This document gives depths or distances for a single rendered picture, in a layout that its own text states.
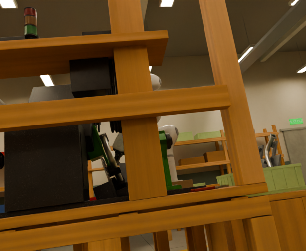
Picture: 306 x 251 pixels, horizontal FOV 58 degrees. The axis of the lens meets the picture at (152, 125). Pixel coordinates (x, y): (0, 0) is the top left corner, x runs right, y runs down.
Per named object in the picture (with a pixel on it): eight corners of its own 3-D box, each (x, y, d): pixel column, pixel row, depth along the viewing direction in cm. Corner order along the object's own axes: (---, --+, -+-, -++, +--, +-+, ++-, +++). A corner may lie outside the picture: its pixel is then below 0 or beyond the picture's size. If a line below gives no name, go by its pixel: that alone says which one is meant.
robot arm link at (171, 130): (160, 160, 210) (156, 130, 216) (184, 155, 204) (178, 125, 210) (155, 159, 199) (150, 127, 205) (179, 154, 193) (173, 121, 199)
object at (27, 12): (26, 23, 121) (26, 14, 122) (38, 22, 121) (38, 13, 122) (22, 15, 116) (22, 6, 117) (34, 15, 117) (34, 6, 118)
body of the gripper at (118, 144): (117, 129, 162) (110, 147, 161) (129, 133, 155) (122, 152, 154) (125, 132, 167) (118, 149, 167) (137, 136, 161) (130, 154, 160)
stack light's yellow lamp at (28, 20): (26, 32, 120) (26, 23, 121) (38, 31, 120) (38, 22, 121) (22, 25, 115) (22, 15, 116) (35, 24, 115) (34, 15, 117)
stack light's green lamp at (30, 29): (27, 41, 119) (26, 32, 120) (39, 40, 119) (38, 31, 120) (22, 34, 114) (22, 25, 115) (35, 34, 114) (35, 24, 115)
